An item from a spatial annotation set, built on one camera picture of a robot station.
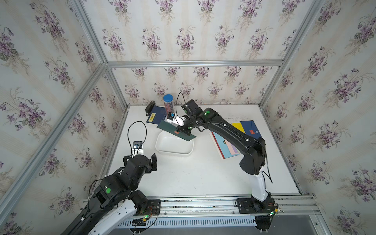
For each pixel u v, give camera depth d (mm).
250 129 1061
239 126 1077
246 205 730
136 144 573
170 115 687
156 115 1114
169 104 988
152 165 623
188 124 688
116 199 430
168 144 986
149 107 1123
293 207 745
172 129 782
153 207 721
